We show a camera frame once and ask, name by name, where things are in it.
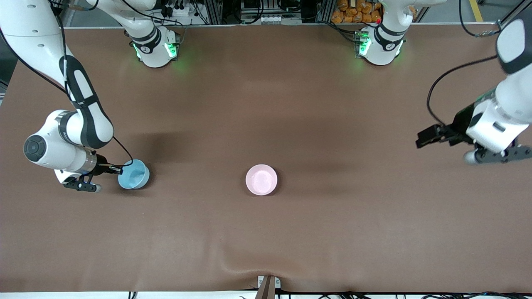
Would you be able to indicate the metal clamp bracket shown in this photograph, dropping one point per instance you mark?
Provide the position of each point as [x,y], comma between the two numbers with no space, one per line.
[277,283]

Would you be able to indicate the pink bowl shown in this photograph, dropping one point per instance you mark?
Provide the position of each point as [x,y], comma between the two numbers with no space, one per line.
[261,180]

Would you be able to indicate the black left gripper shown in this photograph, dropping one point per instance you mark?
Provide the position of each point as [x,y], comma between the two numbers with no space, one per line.
[460,123]

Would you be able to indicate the white connector strip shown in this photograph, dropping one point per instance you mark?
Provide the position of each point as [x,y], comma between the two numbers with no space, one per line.
[272,19]

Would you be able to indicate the orange objects bin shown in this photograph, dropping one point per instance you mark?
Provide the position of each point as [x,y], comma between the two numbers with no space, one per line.
[357,11]

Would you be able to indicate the white power strip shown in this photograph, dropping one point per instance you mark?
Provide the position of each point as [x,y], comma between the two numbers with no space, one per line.
[178,11]

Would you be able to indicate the brown table mat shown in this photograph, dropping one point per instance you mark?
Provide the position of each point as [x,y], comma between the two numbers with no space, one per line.
[266,104]

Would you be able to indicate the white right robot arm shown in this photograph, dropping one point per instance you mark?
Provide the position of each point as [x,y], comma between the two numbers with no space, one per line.
[41,41]

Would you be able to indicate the blue bowl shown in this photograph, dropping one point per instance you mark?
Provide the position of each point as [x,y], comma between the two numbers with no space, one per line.
[135,175]

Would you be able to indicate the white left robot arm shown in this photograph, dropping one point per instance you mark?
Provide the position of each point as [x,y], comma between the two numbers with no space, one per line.
[511,104]

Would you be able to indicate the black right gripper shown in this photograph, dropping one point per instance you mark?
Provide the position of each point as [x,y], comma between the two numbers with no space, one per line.
[101,165]

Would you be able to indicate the aluminium frame post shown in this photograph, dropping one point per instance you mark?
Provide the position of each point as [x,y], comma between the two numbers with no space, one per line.
[213,11]
[325,11]

